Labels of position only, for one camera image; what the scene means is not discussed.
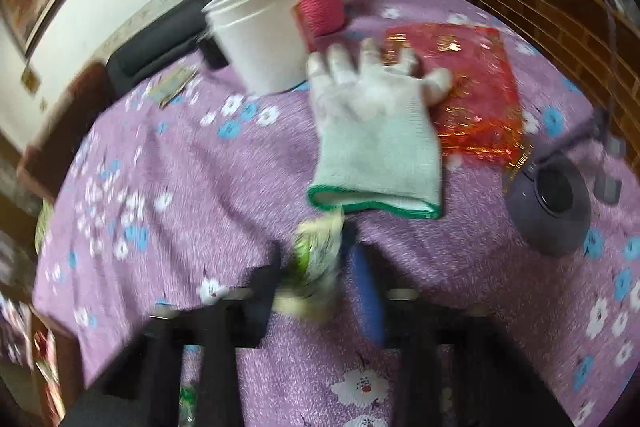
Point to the red and gold gift bag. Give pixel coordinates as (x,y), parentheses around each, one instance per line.
(480,97)

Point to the dark upholstered headboard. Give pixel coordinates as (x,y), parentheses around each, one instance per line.
(160,37)

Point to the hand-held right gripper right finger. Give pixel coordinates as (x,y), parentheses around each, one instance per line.
(367,302)

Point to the brown wooden cabinet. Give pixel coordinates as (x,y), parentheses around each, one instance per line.
(540,7)

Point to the green and white snack packet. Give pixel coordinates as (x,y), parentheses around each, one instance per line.
(315,262)

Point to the dark round teapot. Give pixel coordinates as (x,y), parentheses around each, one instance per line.
(550,207)

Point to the cardboard box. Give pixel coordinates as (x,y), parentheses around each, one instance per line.
(30,357)

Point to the white work glove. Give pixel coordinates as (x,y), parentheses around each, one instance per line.
(375,132)

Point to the small black object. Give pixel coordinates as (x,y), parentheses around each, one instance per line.
(214,54)

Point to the green and yellow flat packet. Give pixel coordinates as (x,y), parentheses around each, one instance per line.
(172,87)

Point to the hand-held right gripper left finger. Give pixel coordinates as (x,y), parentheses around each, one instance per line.
(262,292)

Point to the small wall picture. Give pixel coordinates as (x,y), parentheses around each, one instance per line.
(31,77)

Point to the purple floral bedsheet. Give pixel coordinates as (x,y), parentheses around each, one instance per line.
(200,182)

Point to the brown wooden chair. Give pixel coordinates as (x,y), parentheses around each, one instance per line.
(65,127)

